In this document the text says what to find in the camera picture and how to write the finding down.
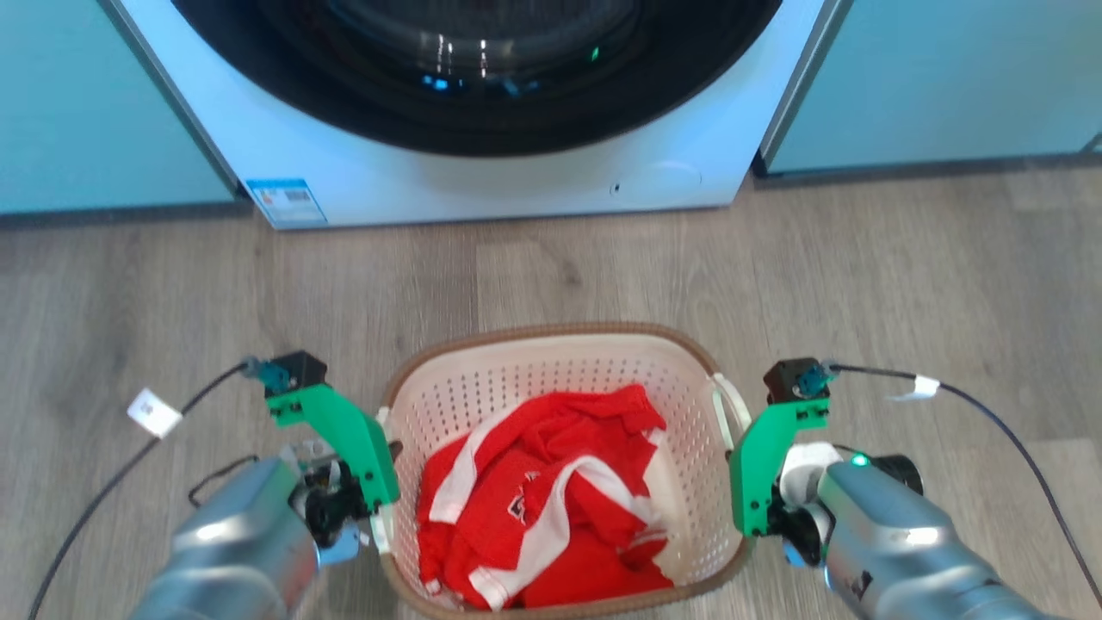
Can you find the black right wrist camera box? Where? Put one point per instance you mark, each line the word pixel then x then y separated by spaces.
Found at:
pixel 788 379

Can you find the black round washer door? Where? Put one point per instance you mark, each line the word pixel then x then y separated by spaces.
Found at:
pixel 370 112

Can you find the teal cabinet panel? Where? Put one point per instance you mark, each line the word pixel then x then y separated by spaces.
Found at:
pixel 77 103
pixel 947 77

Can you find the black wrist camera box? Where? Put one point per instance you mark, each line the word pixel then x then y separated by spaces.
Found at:
pixel 788 379
pixel 301 370

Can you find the red white-striped garment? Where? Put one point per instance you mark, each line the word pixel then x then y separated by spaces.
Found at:
pixel 551 517

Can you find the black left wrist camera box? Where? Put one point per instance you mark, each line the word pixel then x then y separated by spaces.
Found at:
pixel 301 370

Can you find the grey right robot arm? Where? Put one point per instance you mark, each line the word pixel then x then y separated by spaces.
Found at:
pixel 895 551

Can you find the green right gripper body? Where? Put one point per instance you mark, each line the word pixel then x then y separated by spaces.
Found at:
pixel 762 456

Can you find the blue white energy label sticker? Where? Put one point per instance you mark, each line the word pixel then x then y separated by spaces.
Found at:
pixel 286 201

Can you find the white front-load washing machine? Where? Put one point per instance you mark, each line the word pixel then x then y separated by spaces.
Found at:
pixel 482 185

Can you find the beige perforated laundry basket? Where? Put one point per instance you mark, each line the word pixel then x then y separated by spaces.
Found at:
pixel 534 370

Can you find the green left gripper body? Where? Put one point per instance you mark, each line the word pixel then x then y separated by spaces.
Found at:
pixel 349 435

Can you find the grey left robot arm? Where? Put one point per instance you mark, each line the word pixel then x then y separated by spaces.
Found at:
pixel 237 551

